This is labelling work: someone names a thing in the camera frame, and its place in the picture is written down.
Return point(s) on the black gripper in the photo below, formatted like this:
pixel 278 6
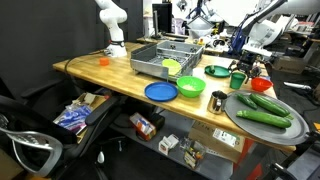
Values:
pixel 250 63

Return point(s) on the dark green scoop bowl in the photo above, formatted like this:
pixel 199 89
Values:
pixel 237 81

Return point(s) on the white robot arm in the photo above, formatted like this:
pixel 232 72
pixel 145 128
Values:
pixel 111 16

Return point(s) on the black metal cup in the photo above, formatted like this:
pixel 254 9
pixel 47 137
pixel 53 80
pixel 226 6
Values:
pixel 216 103

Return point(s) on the small orange cup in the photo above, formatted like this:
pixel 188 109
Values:
pixel 104 61

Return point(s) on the dark green plastic plate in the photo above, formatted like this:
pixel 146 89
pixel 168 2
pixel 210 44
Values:
pixel 218 71

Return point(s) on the red plastic bowl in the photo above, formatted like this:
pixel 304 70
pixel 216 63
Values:
pixel 261 85

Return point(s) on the small dark green cucumber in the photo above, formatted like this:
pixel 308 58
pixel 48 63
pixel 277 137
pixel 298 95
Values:
pixel 246 101

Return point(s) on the blue chair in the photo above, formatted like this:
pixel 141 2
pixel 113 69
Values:
pixel 237 40

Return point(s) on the green zucchini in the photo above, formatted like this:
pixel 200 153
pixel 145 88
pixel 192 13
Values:
pixel 263 118
pixel 268 104

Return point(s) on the bright green plastic bowl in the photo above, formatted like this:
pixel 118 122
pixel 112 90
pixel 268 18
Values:
pixel 200 87

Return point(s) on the plain brown cardboard box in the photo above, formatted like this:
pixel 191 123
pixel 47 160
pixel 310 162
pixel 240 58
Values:
pixel 288 64

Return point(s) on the pale peanuts heap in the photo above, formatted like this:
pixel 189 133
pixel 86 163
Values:
pixel 189 87

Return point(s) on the grey plastic bin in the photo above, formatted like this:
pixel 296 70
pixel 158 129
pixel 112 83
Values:
pixel 200 28

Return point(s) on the grey round tray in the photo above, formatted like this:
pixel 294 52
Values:
pixel 266 131

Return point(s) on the lime green bowl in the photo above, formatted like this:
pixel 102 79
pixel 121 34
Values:
pixel 172 66

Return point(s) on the brown cardboard box white label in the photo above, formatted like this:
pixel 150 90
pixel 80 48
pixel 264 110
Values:
pixel 206 136

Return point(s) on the blue plastic plate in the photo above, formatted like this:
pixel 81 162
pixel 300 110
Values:
pixel 161 91

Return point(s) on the grey lower shelf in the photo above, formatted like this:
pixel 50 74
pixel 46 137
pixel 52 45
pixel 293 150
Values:
pixel 173 128

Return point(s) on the orange flat piece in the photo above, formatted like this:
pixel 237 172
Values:
pixel 316 127

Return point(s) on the grey dish rack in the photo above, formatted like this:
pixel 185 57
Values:
pixel 146 61

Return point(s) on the black computer monitor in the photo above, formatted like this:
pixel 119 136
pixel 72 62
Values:
pixel 162 16

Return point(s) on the clear plastic container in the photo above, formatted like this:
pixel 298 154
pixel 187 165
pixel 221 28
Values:
pixel 194 155

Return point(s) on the small white box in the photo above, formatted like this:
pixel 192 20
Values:
pixel 167 144

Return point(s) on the orange product box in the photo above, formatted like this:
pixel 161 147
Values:
pixel 141 126

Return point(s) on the open cardboard box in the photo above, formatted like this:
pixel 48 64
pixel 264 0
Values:
pixel 89 99

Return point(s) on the blue plastic bags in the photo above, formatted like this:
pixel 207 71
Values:
pixel 73 116

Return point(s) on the black office chair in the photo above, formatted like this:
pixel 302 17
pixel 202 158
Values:
pixel 33 126

